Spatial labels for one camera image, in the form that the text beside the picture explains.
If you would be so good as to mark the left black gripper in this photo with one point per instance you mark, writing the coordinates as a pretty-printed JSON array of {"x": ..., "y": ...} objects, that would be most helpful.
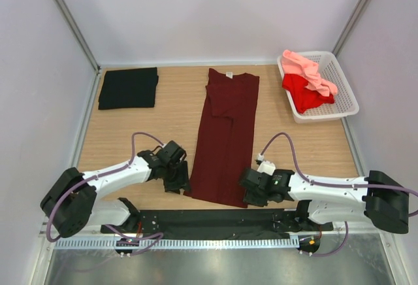
[{"x": 182, "y": 182}]

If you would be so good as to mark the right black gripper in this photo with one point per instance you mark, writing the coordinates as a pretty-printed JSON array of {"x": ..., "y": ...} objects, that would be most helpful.
[{"x": 249, "y": 197}]

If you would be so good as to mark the dark red t shirt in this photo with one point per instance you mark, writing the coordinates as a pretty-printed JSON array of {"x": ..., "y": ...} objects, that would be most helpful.
[{"x": 225, "y": 139}]

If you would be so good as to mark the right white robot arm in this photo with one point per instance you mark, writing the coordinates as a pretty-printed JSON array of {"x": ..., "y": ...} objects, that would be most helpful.
[{"x": 375, "y": 199}]

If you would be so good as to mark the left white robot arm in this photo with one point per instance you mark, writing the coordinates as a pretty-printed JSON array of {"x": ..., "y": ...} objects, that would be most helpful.
[{"x": 75, "y": 201}]

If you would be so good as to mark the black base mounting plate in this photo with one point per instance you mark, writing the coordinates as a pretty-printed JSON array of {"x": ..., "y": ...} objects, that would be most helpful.
[{"x": 228, "y": 224}]

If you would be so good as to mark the folded black t shirt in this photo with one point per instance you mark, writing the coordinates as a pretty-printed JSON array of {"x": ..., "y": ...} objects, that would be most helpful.
[{"x": 129, "y": 88}]

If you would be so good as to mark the bright red t shirt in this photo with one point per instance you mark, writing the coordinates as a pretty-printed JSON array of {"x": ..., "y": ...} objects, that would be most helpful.
[{"x": 303, "y": 98}]

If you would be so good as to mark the white plastic basket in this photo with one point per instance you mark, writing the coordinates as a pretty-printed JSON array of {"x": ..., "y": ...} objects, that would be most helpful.
[{"x": 345, "y": 103}]

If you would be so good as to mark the pink t shirt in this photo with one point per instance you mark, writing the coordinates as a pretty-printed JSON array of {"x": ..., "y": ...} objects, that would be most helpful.
[{"x": 294, "y": 63}]

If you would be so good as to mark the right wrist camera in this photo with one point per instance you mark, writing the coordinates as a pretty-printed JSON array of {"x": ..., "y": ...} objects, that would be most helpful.
[{"x": 265, "y": 166}]

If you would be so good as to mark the white slotted cable duct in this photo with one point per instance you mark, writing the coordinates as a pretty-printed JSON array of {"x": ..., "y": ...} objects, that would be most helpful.
[{"x": 116, "y": 243}]

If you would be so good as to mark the left aluminium frame post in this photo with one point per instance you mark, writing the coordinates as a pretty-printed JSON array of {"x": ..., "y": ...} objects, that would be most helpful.
[{"x": 75, "y": 30}]

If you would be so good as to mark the aluminium frame post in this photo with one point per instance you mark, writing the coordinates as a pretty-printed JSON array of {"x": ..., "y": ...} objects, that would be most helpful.
[
  {"x": 353, "y": 20},
  {"x": 75, "y": 30}
]

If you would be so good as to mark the right aluminium frame post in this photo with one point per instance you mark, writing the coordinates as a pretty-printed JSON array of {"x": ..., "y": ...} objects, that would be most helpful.
[{"x": 353, "y": 20}]

